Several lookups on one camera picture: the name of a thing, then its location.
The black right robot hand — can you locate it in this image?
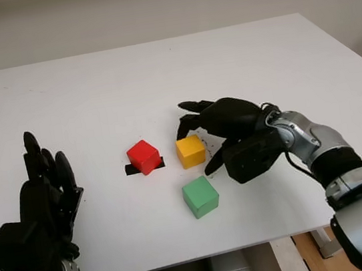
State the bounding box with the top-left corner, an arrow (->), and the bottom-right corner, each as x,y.
171,89 -> 276,180

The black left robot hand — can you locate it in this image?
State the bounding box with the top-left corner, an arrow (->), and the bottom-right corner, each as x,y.
7,124 -> 94,266

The yellow wooden cube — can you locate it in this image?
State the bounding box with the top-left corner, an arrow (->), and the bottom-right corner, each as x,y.
174,133 -> 208,171

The green wooden cube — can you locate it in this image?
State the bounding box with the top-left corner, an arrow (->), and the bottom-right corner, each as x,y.
180,173 -> 222,222

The red wooden cube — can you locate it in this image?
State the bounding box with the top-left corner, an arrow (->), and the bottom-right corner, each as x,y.
125,138 -> 163,178

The black tape strip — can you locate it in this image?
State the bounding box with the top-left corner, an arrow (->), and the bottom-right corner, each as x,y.
124,156 -> 167,177

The white table leg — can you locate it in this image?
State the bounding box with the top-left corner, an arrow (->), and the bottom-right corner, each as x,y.
269,236 -> 302,271

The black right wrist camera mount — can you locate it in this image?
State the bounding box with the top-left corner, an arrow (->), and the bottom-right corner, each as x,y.
218,126 -> 287,187

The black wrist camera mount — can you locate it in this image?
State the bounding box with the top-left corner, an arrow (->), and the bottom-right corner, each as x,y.
218,126 -> 287,187
0,217 -> 57,271

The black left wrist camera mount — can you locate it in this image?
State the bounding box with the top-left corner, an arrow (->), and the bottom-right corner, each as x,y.
0,217 -> 57,271

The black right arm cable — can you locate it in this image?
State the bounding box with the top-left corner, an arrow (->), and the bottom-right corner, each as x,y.
259,96 -> 319,186

